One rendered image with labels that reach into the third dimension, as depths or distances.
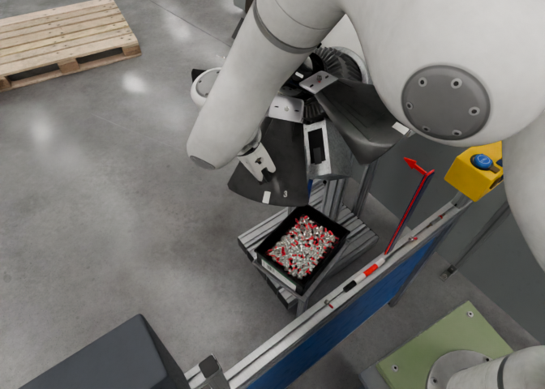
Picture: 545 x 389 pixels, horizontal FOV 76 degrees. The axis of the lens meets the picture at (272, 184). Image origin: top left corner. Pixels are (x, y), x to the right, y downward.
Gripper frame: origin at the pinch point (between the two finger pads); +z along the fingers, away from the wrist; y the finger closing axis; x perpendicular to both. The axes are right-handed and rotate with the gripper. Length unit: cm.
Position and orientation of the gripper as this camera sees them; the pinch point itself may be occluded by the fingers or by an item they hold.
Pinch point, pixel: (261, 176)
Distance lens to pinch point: 84.5
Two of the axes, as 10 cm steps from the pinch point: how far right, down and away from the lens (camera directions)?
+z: 2.3, 4.6, 8.6
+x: -7.8, 6.2, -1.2
